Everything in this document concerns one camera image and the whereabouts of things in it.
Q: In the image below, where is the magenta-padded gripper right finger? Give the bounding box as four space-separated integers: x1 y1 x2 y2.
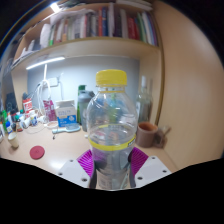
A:
129 147 173 188

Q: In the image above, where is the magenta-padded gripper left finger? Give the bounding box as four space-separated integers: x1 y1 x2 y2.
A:
57 148 98 190

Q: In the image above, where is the clear yellow-capped water bottle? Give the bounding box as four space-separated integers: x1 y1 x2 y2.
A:
85 69 139 191

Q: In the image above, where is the brown mug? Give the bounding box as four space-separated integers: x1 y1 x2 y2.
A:
135 121 166 149

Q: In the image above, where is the flat round red coaster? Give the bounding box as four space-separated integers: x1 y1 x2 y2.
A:
29 145 46 160

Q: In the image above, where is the light blue hairbrush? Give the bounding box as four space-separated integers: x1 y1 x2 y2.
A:
51 123 82 135

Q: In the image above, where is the blue and white carton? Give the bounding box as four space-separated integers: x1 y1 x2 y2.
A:
54 99 78 128

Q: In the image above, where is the grey shaker bottle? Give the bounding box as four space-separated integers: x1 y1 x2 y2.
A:
77 90 96 132

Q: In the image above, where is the clear glass bottle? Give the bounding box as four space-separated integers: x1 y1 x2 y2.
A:
135 75 154 124

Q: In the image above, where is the white under-shelf light strip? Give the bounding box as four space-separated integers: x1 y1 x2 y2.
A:
25 55 66 71

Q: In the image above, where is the white ceiling light tube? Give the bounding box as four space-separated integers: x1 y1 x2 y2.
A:
50 2 61 14

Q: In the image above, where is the white wall power strip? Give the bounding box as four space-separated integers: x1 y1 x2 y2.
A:
40 77 60 88

